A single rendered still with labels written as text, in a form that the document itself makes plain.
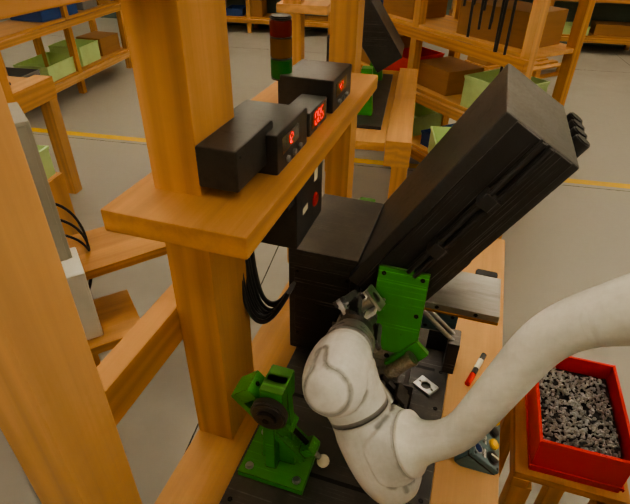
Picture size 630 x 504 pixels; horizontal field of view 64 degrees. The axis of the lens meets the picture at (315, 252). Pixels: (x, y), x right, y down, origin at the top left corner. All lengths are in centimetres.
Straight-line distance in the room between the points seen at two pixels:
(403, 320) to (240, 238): 55
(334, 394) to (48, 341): 38
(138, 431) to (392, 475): 178
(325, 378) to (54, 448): 35
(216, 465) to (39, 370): 70
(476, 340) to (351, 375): 85
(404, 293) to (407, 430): 41
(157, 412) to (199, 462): 127
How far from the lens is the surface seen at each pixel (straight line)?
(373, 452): 82
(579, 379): 160
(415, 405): 135
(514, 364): 70
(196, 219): 78
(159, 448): 241
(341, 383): 74
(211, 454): 128
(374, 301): 111
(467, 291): 134
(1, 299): 57
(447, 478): 125
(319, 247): 124
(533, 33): 354
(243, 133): 84
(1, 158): 54
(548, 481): 145
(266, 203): 81
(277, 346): 148
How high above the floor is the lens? 194
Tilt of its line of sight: 35 degrees down
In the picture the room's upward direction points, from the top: 1 degrees clockwise
